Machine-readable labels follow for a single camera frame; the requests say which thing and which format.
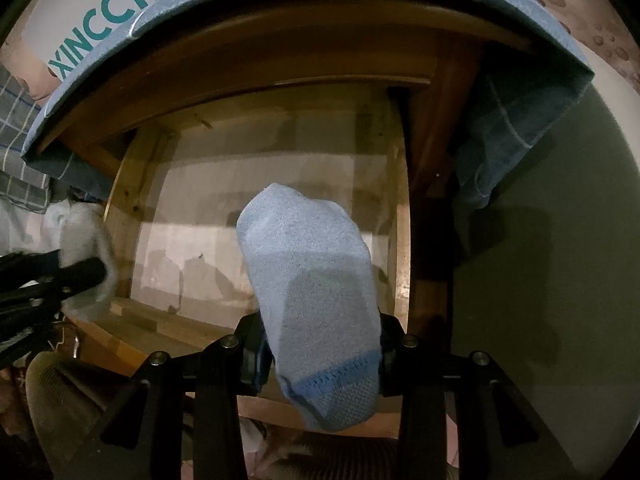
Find blue checked cloth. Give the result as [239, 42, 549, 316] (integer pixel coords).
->
[22, 0, 596, 211]

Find leaf print curtain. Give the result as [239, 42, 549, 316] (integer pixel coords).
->
[495, 0, 640, 86]

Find grey plaid cloth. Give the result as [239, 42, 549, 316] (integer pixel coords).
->
[0, 65, 51, 211]

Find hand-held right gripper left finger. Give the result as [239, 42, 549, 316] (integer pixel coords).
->
[97, 312, 273, 480]

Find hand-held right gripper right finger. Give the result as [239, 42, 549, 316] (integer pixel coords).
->
[377, 312, 561, 480]

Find person's grey ribbed pants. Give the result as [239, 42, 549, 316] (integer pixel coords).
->
[25, 350, 458, 480]

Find white crumpled cloth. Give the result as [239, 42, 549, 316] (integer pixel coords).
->
[0, 200, 66, 256]

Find light blue sock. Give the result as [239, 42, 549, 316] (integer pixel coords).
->
[235, 183, 383, 432]

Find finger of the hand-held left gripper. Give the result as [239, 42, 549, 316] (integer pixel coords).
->
[0, 252, 108, 308]
[0, 309, 63, 361]

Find white board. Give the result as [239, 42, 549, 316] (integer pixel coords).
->
[450, 65, 636, 476]

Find white sock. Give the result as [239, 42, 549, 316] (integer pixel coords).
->
[52, 202, 121, 322]

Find wooden drawer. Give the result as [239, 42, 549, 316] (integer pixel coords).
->
[75, 77, 436, 431]

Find white cardboard box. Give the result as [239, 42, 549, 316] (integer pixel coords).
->
[25, 0, 266, 81]

